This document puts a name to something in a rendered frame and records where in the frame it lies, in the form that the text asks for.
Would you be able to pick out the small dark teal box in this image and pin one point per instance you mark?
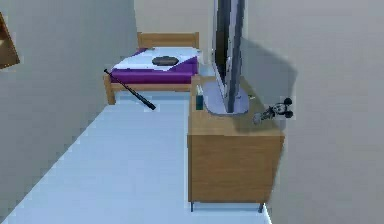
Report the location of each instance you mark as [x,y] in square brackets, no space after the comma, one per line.
[199,101]

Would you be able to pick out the wooden bed with purple sheet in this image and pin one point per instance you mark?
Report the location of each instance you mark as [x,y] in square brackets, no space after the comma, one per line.
[156,75]

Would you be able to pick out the wooden television cabinet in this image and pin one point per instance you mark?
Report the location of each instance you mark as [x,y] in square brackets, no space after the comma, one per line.
[230,156]

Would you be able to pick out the dark grey pillow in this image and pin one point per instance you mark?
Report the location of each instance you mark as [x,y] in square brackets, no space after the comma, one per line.
[164,61]

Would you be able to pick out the grey flat television set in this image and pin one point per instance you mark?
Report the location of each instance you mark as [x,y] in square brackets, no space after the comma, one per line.
[228,60]

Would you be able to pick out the black baseball bat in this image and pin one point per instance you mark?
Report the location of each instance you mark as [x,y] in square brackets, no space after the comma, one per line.
[131,90]

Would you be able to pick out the black and white mouse figurine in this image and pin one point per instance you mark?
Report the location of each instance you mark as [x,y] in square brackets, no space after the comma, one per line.
[276,111]

